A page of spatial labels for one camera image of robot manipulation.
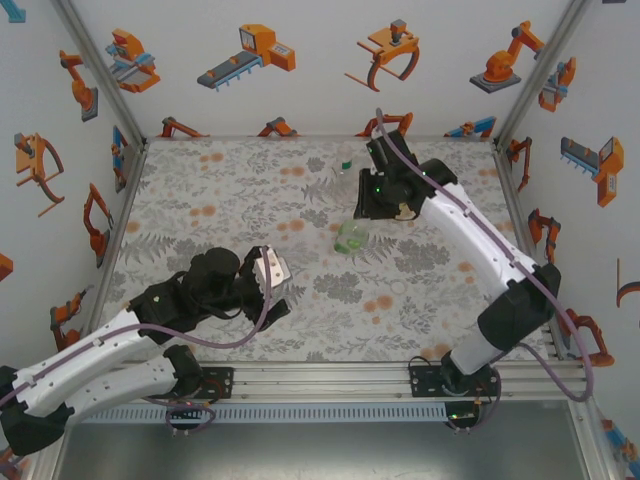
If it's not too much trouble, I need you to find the wide aluminium base rail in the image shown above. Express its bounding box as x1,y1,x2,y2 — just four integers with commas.
47,362,589,404

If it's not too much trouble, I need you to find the small green clear bottle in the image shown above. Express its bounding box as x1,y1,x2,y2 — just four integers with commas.
333,221,371,256

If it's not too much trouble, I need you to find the aluminium frame post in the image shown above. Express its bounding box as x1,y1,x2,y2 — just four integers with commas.
49,0,150,149
492,0,599,149

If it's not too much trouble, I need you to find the tall clear plastic bottle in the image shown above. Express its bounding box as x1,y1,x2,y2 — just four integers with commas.
331,147,362,204

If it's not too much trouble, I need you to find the aluminium side rail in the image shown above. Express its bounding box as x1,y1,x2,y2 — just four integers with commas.
52,139,151,366
492,139,574,364

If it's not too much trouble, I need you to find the slotted grey cable duct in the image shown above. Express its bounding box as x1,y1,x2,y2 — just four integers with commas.
82,402,449,425

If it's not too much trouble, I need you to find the grey metal panel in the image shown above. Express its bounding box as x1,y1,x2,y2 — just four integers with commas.
49,399,609,480

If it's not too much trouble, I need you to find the floral patterned table mat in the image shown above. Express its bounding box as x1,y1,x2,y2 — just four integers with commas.
89,138,551,364

